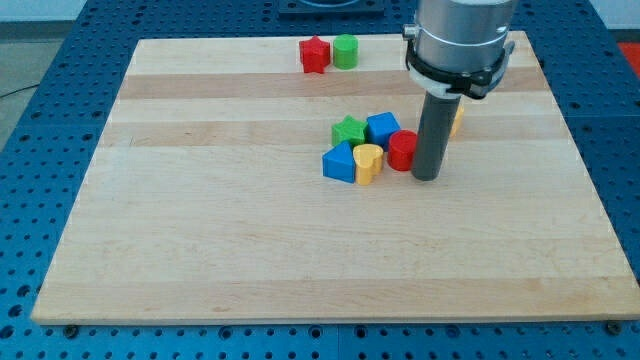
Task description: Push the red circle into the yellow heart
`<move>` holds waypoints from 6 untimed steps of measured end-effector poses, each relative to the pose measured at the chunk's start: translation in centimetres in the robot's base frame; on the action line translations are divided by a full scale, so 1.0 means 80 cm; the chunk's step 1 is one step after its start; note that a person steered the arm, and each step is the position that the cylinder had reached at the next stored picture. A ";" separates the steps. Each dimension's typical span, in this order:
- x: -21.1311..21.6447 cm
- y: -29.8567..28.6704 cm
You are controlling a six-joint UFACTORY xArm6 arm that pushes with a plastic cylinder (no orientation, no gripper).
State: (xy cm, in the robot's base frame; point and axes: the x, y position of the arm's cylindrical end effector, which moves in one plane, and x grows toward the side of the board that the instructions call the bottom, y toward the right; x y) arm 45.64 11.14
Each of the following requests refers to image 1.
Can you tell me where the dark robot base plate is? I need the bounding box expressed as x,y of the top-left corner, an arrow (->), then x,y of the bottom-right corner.
277,0 -> 385,18

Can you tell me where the yellow heart block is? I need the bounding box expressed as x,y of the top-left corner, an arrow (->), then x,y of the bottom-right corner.
353,144 -> 384,185

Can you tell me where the blue triangle block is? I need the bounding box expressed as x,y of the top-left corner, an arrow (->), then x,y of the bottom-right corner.
322,141 -> 355,183

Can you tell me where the green star block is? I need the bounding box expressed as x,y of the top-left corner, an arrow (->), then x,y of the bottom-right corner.
331,115 -> 368,147

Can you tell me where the black cable on floor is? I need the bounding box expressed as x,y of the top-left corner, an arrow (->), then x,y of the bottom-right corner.
0,82 -> 40,100

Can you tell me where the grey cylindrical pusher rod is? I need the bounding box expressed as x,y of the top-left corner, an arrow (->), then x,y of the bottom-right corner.
411,93 -> 460,181

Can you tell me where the yellow block behind rod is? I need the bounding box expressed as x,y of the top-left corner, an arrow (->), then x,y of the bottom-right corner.
449,104 -> 464,138

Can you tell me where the wooden board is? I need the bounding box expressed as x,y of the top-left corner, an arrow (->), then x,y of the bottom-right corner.
31,31 -> 639,325

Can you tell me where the blue cube block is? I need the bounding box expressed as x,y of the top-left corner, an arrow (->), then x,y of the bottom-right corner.
366,112 -> 401,151

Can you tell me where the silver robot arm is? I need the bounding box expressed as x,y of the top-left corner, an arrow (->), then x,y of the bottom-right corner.
402,0 -> 517,99

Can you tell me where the red cylinder block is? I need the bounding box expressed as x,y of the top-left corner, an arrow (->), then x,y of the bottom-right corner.
387,130 -> 417,171

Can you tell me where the red star block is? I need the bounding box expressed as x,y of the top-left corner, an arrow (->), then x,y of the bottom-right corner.
299,35 -> 331,74

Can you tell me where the green cylinder block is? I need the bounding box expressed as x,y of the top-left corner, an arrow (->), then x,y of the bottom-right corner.
333,34 -> 359,70

